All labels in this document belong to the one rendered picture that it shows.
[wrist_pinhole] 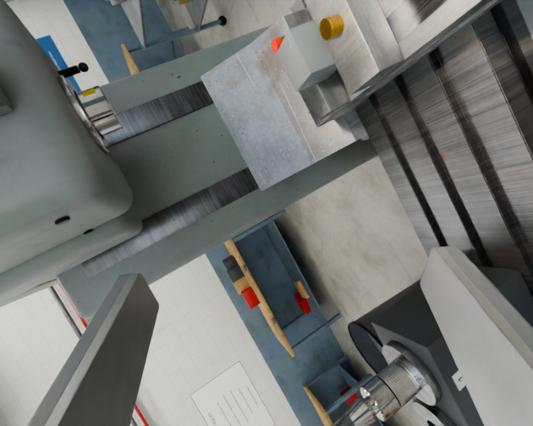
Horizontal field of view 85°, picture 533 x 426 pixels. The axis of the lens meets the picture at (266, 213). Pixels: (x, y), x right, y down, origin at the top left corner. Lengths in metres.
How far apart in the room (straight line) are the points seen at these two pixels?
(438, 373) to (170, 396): 4.81
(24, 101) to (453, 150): 0.48
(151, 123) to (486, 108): 0.63
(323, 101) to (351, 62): 0.08
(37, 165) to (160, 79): 0.56
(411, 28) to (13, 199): 0.40
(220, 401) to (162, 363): 1.06
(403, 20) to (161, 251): 0.61
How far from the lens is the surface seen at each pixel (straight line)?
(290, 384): 5.42
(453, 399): 0.49
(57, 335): 5.03
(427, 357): 0.46
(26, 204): 0.29
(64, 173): 0.28
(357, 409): 0.48
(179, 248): 0.72
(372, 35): 0.39
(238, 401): 5.30
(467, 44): 0.44
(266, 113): 0.75
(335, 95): 0.47
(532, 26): 0.50
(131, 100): 0.79
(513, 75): 0.46
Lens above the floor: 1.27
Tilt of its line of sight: 15 degrees down
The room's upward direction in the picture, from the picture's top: 119 degrees counter-clockwise
